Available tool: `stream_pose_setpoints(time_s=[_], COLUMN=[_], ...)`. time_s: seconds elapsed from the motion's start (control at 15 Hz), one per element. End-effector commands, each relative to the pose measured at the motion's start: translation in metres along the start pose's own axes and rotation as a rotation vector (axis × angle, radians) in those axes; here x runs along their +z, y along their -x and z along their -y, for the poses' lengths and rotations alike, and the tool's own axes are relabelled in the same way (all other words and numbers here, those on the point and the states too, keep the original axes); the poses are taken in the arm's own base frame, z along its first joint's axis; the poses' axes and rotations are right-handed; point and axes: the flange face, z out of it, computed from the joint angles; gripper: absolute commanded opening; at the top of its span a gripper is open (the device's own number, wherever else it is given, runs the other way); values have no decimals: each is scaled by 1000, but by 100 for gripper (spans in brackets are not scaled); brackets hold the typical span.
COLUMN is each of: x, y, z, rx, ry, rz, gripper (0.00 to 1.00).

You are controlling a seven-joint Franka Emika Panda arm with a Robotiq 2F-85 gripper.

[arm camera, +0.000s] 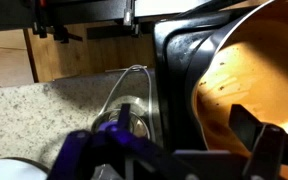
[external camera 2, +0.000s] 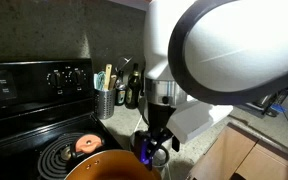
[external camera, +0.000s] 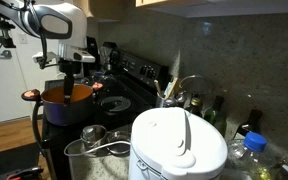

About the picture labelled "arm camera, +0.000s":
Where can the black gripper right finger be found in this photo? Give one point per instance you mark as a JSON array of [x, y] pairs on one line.
[[267, 146]]

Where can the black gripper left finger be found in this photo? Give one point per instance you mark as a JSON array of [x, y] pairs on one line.
[[84, 153]]

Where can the white rice cooker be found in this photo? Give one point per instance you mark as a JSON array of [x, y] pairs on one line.
[[7, 170]]

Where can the copper frying pan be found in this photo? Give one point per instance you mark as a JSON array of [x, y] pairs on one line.
[[257, 66]]

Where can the wooden cabinet panel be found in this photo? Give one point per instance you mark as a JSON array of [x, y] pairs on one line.
[[94, 56]]

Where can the black electric stove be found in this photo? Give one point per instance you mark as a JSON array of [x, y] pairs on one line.
[[174, 66]]

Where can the black metal frame with clamps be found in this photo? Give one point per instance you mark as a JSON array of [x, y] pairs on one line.
[[84, 10]]

